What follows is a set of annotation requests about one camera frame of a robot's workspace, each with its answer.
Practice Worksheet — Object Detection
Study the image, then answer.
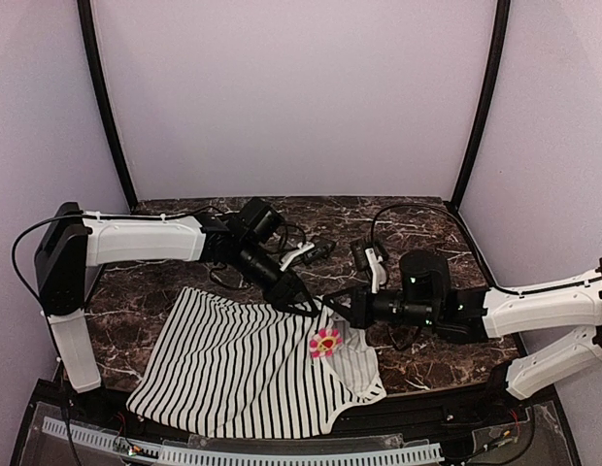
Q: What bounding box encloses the black white striped garment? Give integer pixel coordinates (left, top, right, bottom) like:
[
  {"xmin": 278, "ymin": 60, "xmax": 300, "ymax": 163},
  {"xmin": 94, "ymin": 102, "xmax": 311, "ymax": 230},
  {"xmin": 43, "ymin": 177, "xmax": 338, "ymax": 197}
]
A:
[{"xmin": 126, "ymin": 287, "xmax": 386, "ymax": 439}]

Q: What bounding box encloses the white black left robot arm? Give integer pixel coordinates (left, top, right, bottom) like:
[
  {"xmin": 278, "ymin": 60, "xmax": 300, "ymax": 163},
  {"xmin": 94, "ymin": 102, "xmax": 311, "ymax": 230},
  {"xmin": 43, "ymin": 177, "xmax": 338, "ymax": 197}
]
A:
[{"xmin": 34, "ymin": 198, "xmax": 319, "ymax": 393}]

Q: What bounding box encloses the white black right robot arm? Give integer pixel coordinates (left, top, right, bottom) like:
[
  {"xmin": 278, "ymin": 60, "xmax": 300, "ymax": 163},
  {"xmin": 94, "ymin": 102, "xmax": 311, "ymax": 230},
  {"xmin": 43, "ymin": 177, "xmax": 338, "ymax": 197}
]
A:
[{"xmin": 324, "ymin": 250, "xmax": 602, "ymax": 400}]

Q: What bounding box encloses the pink flower brooch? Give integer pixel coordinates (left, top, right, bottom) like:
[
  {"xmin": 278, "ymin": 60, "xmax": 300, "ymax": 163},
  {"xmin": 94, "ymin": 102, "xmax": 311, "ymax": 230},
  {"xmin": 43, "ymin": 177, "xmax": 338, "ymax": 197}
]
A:
[{"xmin": 309, "ymin": 328, "xmax": 343, "ymax": 358}]

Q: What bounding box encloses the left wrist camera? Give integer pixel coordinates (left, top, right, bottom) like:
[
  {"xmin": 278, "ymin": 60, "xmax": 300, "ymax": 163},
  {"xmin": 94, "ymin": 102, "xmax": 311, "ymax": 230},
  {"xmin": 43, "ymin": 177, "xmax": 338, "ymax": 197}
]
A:
[{"xmin": 280, "ymin": 239, "xmax": 336, "ymax": 271}]

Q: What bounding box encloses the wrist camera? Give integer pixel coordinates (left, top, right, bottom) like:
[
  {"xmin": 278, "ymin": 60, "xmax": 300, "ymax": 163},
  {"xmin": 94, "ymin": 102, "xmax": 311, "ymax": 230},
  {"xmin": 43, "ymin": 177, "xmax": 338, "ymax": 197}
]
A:
[
  {"xmin": 280, "ymin": 239, "xmax": 336, "ymax": 271},
  {"xmin": 351, "ymin": 239, "xmax": 387, "ymax": 294}
]

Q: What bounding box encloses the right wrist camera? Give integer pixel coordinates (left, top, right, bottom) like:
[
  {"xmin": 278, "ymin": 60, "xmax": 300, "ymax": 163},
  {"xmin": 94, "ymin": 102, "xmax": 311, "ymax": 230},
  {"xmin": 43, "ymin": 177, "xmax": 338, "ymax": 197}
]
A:
[{"xmin": 351, "ymin": 239, "xmax": 387, "ymax": 294}]

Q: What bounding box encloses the black front frame rail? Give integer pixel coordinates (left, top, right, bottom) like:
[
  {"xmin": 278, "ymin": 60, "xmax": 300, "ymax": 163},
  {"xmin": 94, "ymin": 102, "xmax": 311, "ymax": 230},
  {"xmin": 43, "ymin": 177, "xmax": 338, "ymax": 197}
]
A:
[{"xmin": 87, "ymin": 385, "xmax": 514, "ymax": 440}]

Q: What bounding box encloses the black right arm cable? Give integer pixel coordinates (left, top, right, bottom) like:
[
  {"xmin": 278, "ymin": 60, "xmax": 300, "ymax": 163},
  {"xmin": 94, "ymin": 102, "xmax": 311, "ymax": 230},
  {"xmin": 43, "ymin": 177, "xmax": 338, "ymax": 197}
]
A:
[{"xmin": 368, "ymin": 202, "xmax": 496, "ymax": 292}]

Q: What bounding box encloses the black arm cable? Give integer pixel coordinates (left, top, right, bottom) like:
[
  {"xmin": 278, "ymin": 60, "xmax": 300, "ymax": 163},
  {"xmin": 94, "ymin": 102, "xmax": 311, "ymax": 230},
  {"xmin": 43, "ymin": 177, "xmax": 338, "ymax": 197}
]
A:
[
  {"xmin": 10, "ymin": 213, "xmax": 93, "ymax": 316},
  {"xmin": 368, "ymin": 202, "xmax": 496, "ymax": 292}
]

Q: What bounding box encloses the white slotted cable duct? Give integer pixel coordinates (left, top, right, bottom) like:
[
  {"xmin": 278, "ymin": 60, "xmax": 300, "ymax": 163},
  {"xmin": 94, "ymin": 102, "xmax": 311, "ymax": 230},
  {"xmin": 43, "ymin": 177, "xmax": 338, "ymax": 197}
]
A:
[{"xmin": 40, "ymin": 416, "xmax": 445, "ymax": 466}]

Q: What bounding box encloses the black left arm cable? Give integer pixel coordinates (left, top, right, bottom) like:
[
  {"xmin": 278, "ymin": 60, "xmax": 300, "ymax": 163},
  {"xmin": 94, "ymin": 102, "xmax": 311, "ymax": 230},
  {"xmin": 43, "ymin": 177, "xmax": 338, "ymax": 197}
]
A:
[{"xmin": 10, "ymin": 213, "xmax": 93, "ymax": 316}]

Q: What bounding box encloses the black right frame post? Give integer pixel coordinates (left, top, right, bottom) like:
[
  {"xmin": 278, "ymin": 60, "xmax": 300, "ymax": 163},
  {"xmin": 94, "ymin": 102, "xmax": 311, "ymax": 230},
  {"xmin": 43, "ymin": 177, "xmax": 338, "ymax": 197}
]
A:
[{"xmin": 450, "ymin": 0, "xmax": 512, "ymax": 212}]

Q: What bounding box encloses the black frame post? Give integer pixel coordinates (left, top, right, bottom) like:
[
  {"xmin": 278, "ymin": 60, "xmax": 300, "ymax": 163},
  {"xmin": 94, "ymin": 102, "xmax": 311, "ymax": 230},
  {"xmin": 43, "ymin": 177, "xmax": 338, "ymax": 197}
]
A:
[
  {"xmin": 77, "ymin": 0, "xmax": 138, "ymax": 211},
  {"xmin": 450, "ymin": 0, "xmax": 512, "ymax": 212}
]

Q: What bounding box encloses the black left frame post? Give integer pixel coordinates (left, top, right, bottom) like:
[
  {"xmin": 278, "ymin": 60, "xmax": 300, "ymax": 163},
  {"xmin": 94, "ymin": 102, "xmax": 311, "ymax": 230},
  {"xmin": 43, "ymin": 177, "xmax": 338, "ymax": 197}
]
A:
[{"xmin": 77, "ymin": 0, "xmax": 138, "ymax": 211}]

